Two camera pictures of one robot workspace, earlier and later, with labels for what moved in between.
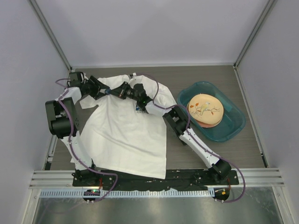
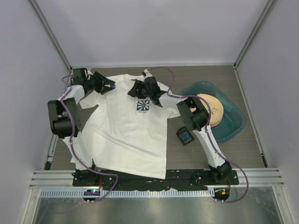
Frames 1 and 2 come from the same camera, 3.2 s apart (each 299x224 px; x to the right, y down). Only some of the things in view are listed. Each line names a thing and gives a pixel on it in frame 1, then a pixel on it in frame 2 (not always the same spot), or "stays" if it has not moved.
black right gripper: [119, 91] → [138, 85]
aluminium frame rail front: [63, 179] stays
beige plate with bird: [205, 110] stays
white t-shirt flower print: [119, 136] stays
